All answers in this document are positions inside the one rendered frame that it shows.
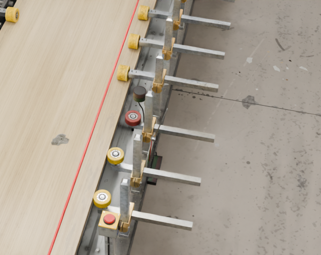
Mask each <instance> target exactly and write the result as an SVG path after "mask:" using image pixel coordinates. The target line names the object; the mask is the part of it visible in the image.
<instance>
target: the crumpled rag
mask: <svg viewBox="0 0 321 255"><path fill-rule="evenodd" d="M68 141H69V139H68V138H66V134H58V135H57V136H56V137H55V138H53V139H52V142H51V144H52V145H57V146H59V145H60V144H67V143H68Z"/></svg>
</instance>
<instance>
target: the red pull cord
mask: <svg viewBox="0 0 321 255"><path fill-rule="evenodd" d="M138 2H139V0H137V2H136V5H135V8H134V11H133V14H132V16H131V19H130V22H129V25H128V28H127V31H126V34H125V37H124V40H123V42H122V45H121V48H120V51H119V53H118V56H117V59H116V62H115V65H114V67H113V70H112V73H111V76H110V79H109V82H108V84H107V87H106V90H105V93H104V96H103V99H102V101H101V104H100V107H99V110H98V113H97V116H96V118H95V121H94V124H93V127H92V130H91V133H90V135H89V138H88V141H87V144H86V147H85V150H84V152H83V155H82V158H81V161H80V163H79V166H78V169H77V172H76V175H75V177H74V180H73V183H72V186H71V189H70V192H69V194H68V198H67V201H66V203H65V206H64V209H63V212H62V215H61V218H60V220H59V223H58V226H57V229H56V232H55V234H54V237H53V240H52V243H51V246H50V249H49V251H48V254H47V255H50V254H51V251H52V248H53V245H54V243H55V240H56V237H57V234H58V231H59V228H60V225H61V223H62V220H63V217H64V214H65V211H66V208H67V205H68V203H69V200H70V197H71V194H72V191H73V188H74V185H75V183H76V180H77V177H78V173H79V171H80V168H81V165H82V162H83V160H84V157H85V154H86V151H87V148H88V145H89V142H90V140H91V137H92V134H93V131H94V128H95V125H96V122H97V120H98V117H99V114H100V111H101V108H102V105H103V102H104V100H105V97H106V94H107V91H108V88H109V85H110V82H111V80H112V77H113V74H114V71H115V68H116V65H117V62H118V60H119V57H120V54H121V51H122V49H123V46H124V43H125V40H126V37H127V34H128V31H129V29H130V26H131V23H132V20H133V17H134V14H135V11H136V9H137V5H138Z"/></svg>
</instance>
